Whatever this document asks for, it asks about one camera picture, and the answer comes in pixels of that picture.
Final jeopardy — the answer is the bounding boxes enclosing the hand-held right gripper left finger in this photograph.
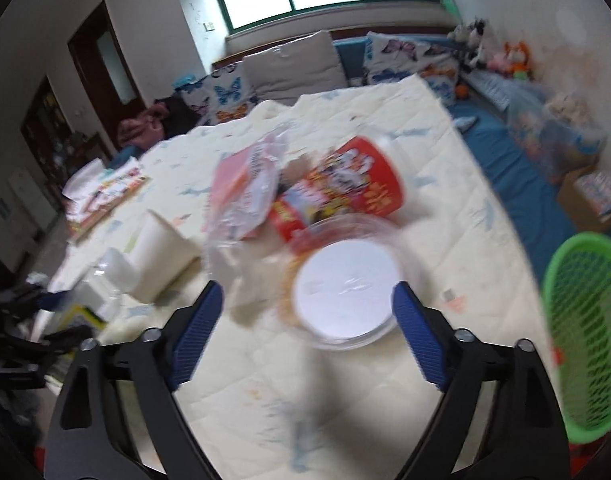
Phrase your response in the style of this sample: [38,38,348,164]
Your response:
[44,280,225,480]

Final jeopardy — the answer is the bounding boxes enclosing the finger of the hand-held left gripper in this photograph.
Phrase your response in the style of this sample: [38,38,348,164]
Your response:
[0,324,95,377]
[0,282,72,314]

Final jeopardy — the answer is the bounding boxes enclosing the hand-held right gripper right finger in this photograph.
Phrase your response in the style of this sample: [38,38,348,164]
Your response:
[391,281,572,480]

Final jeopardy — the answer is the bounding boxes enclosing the white paper cup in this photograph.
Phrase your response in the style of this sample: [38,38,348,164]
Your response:
[128,210,203,303]

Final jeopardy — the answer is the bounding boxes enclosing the clear plastic lid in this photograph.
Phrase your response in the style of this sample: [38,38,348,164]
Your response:
[285,212,411,351]

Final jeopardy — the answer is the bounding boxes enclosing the pink and clear plastic wrapper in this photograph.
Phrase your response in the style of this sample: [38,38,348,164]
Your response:
[205,135,286,241]

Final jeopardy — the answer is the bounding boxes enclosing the red printed paper cup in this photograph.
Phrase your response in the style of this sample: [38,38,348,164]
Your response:
[268,136,409,256]

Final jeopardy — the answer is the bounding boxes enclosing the green plastic basket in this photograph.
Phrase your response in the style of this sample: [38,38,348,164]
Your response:
[541,232,611,443]

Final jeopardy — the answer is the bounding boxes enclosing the clear plastic cup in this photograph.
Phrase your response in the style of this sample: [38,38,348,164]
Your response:
[80,247,141,321]

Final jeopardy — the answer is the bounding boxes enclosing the cream quilted blanket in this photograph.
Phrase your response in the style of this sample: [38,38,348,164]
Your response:
[50,74,561,480]

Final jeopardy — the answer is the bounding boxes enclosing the dark wooden cabinet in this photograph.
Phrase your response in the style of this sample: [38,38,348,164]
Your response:
[20,77,111,186]

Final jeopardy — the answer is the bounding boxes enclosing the pink cloth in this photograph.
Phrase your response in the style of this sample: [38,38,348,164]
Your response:
[118,105,168,148]

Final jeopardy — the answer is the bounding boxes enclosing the blue mattress sheet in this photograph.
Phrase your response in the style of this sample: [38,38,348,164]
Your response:
[333,37,601,281]

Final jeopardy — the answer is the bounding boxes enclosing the cardboard box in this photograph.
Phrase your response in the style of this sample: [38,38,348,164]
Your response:
[555,165,611,233]

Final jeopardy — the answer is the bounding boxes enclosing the black cloth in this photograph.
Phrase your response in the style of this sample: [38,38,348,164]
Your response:
[155,95,201,136]

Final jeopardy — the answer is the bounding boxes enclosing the dark wooden door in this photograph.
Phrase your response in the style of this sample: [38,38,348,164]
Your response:
[68,0,143,151]

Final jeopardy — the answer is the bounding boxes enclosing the colourful booklets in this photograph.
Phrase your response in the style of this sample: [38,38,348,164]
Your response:
[575,170,611,216]

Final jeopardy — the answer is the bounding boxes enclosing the small butterfly print pillow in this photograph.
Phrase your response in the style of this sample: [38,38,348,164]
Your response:
[178,60,258,126]

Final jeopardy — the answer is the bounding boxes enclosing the clear plastic storage box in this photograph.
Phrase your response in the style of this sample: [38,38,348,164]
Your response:
[505,80,609,181]

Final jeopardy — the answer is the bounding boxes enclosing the beige pillow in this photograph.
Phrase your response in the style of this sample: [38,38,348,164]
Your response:
[241,30,349,107]

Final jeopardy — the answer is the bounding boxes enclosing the cream patterned cloth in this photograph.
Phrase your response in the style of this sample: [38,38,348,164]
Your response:
[543,90,603,131]

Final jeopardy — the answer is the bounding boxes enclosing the large butterfly print pillow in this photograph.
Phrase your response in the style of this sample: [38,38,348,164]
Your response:
[361,31,466,106]

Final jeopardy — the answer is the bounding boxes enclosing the orange plush toy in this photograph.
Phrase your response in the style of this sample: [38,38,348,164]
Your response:
[503,40,533,78]

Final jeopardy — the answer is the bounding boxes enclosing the black and white plush cow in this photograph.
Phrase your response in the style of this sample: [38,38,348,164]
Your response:
[448,17,489,68]

